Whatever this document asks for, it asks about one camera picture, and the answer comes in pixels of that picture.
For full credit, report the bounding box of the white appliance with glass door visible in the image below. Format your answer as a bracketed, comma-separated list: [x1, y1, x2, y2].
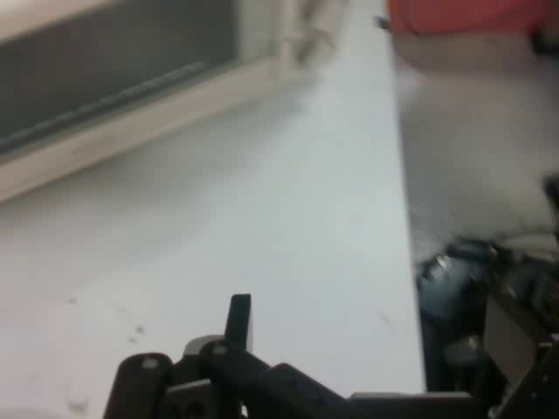
[0, 0, 318, 203]

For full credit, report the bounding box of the blue round object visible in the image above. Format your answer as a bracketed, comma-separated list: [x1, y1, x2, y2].
[417, 244, 497, 326]

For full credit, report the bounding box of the orange object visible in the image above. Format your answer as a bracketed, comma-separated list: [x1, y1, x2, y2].
[386, 0, 559, 37]

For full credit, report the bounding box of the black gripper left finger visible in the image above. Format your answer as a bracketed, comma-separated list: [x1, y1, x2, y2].
[103, 294, 244, 419]

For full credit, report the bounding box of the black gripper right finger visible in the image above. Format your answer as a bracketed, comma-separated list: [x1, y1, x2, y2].
[204, 294, 477, 419]

